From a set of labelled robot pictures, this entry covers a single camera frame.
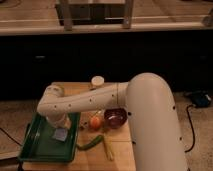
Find dark red bowl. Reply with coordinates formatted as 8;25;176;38
104;108;127;129

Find white round container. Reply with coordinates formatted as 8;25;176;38
91;76;105;88

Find blue sponge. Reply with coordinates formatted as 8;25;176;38
53;128;68;141

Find orange fruit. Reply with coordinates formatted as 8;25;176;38
89;116;102;130

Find yellow corn cob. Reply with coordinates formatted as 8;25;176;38
103;134;114;161

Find wooden stool legs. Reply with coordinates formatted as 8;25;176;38
55;0;134;31

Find green plastic tray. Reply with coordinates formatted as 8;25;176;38
19;113;80;162

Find black cable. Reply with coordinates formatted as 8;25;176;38
183;103;198;154

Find blue black device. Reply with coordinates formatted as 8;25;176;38
191;92;212;108

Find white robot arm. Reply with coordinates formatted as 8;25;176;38
37;73;189;171

